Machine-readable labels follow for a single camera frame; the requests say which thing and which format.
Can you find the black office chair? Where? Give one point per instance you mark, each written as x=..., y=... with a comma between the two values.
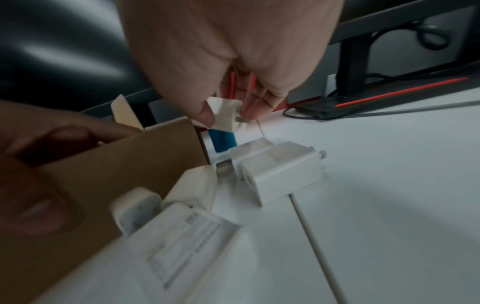
x=56, y=50

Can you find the white box with label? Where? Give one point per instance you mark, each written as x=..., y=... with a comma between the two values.
x=180, y=255

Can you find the person's right hand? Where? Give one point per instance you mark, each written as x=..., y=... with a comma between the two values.
x=225, y=32

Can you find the brown cardboard box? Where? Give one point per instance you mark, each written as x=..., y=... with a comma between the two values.
x=123, y=166

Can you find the person's left hand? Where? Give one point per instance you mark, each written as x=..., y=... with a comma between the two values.
x=26, y=142

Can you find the black monitor stand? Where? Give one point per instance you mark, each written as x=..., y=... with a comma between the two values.
x=352, y=65

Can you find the small white charger plug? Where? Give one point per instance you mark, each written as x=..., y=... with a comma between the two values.
x=225, y=114

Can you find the white charger adapter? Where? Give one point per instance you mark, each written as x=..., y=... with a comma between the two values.
x=281, y=172
x=135, y=207
x=195, y=187
x=243, y=151

